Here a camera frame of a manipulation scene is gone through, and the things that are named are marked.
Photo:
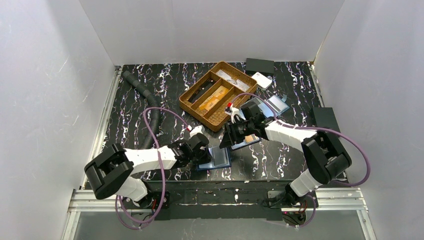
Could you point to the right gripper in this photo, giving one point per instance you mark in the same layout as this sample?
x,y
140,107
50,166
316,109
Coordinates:
x,y
236,131

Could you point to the brown woven divider tray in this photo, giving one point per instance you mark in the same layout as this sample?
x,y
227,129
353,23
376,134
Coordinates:
x,y
215,118

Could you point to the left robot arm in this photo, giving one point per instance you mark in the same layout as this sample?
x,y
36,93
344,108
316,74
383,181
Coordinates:
x,y
111,172

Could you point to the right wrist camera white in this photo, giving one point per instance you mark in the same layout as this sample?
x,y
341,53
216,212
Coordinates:
x,y
234,113

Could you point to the white card in tray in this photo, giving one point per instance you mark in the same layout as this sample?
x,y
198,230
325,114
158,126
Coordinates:
x,y
222,74

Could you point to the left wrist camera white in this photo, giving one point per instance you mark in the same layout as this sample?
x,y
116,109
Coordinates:
x,y
195,130

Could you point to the black box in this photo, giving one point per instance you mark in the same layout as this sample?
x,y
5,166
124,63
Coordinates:
x,y
265,67
324,117

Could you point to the yellow card in holder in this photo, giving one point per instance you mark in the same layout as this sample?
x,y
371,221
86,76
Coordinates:
x,y
250,138

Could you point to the light blue card holder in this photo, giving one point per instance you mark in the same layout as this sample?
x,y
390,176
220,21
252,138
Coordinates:
x,y
277,104

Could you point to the navy blue card holder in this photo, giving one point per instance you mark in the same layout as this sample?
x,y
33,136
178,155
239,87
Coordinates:
x,y
219,158

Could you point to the orange card in tray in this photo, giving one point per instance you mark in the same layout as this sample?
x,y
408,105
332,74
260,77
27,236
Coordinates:
x,y
219,93

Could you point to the black box at right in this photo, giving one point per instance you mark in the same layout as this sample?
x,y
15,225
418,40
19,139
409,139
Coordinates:
x,y
324,117

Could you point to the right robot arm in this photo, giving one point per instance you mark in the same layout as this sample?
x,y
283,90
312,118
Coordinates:
x,y
325,156

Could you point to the black box at back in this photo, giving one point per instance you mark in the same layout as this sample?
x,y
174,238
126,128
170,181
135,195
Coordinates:
x,y
265,67

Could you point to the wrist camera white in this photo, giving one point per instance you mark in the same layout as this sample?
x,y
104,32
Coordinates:
x,y
234,113
195,130

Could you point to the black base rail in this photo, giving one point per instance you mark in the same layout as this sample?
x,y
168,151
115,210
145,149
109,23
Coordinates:
x,y
227,200

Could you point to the white card black stripe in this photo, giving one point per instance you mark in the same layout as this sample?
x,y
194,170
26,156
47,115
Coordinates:
x,y
240,85

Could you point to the white small box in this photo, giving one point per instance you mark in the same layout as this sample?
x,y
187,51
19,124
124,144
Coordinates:
x,y
262,81

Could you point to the orange VIP card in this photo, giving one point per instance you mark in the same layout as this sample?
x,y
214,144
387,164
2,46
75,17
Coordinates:
x,y
208,104

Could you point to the black card holder open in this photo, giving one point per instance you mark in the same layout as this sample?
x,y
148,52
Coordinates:
x,y
244,144

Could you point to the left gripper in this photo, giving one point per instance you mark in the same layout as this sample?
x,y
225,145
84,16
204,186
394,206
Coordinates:
x,y
203,156

